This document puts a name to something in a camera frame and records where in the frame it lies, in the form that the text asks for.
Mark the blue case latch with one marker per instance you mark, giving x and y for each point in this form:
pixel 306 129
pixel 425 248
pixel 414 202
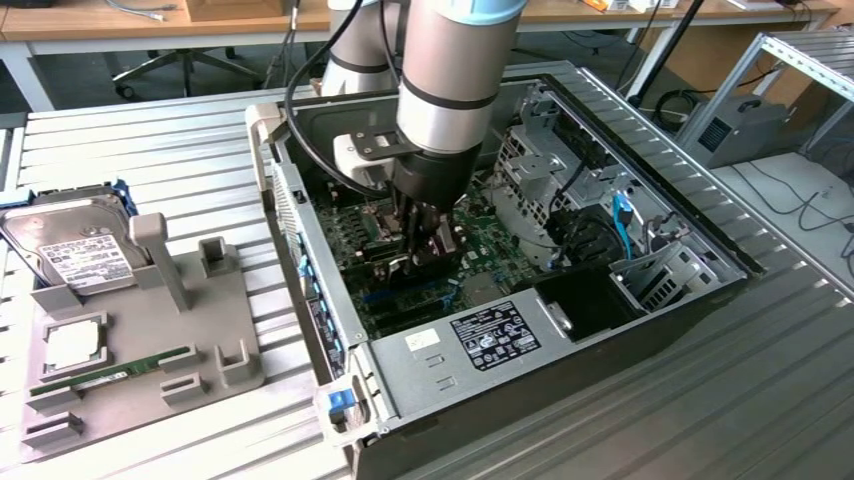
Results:
pixel 341 400

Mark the blue disk caddy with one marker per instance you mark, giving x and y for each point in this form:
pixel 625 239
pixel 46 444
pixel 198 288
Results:
pixel 127 197

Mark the wooden desk with white legs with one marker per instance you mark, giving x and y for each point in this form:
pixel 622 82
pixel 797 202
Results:
pixel 81 25

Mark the CPU socket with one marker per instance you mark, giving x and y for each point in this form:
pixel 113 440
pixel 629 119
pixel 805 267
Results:
pixel 382 220

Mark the blue expansion slot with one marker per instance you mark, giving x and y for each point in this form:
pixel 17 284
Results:
pixel 373 300

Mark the green RAM stick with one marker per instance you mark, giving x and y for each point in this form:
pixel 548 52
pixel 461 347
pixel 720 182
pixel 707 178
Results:
pixel 143 364

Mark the silver hard disk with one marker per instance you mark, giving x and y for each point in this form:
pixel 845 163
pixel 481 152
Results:
pixel 74 245

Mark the black stand pole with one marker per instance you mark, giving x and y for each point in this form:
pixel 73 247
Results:
pixel 675 35

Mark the orange white small box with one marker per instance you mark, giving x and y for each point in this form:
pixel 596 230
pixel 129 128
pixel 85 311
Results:
pixel 601 4

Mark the grey parts rack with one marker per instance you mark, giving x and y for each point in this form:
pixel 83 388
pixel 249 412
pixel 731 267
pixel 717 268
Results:
pixel 141 330

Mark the open black PC case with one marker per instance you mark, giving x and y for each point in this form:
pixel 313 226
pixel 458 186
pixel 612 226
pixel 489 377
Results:
pixel 428 385

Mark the graphics card with metal bracket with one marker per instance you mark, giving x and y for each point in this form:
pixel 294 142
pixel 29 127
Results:
pixel 421 275

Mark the wooden desk with clutter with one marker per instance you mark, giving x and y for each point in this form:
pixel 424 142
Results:
pixel 601 17

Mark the grey power supply unit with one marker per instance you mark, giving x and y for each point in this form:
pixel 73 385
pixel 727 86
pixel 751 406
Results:
pixel 428 370

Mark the green motherboard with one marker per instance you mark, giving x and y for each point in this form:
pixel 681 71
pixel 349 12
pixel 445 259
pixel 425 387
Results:
pixel 494 250

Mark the silver CPU chip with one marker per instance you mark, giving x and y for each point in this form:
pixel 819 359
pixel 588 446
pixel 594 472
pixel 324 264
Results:
pixel 74 347

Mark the metal disk bay cage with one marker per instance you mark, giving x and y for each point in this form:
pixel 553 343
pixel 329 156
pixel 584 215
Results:
pixel 534 165

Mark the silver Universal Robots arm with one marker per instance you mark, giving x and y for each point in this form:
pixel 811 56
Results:
pixel 448 80

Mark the black office chair base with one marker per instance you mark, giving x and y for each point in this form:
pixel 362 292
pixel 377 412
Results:
pixel 187 60

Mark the grey control box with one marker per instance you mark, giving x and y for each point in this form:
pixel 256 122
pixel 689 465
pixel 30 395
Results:
pixel 755 130

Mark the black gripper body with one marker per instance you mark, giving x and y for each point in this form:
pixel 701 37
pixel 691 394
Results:
pixel 434 177

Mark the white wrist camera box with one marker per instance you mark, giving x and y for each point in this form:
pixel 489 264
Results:
pixel 354 160

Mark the grey box with vent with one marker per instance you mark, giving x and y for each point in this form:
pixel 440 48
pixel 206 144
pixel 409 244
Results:
pixel 801 55

